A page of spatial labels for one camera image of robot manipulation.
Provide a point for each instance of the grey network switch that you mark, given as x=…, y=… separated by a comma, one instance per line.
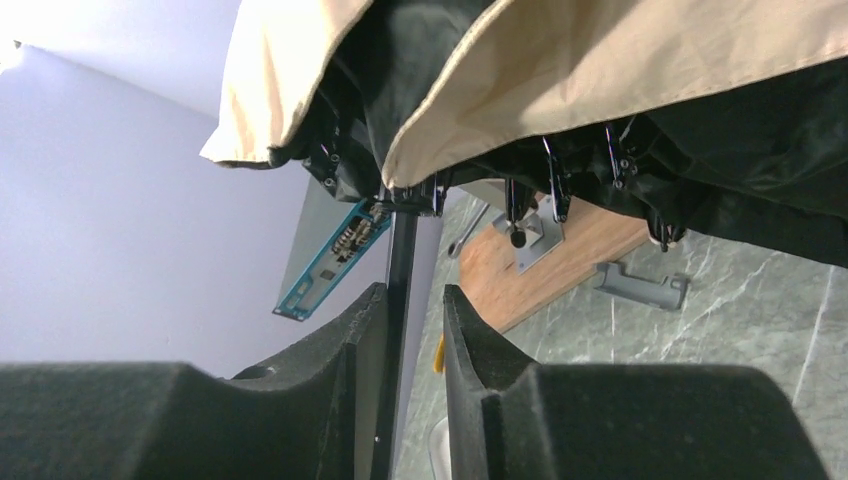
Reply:
x=330, y=238

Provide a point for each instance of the grey plastic bracket piece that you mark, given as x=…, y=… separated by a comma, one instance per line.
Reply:
x=668, y=294

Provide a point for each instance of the metal wrench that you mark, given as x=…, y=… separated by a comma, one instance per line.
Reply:
x=456, y=246

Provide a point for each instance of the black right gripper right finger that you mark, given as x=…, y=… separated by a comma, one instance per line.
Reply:
x=512, y=417

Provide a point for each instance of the yellow handled pliers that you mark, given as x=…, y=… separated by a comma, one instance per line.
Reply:
x=439, y=356

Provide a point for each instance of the beige umbrella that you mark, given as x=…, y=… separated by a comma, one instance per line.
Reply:
x=728, y=118

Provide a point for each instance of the wooden base board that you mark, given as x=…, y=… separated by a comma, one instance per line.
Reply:
x=503, y=299

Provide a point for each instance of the grey metal stand bracket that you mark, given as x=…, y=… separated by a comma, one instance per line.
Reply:
x=542, y=234

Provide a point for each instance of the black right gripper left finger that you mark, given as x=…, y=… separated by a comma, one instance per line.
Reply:
x=308, y=412

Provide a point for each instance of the beige umbrella case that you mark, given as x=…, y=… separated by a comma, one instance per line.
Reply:
x=439, y=450

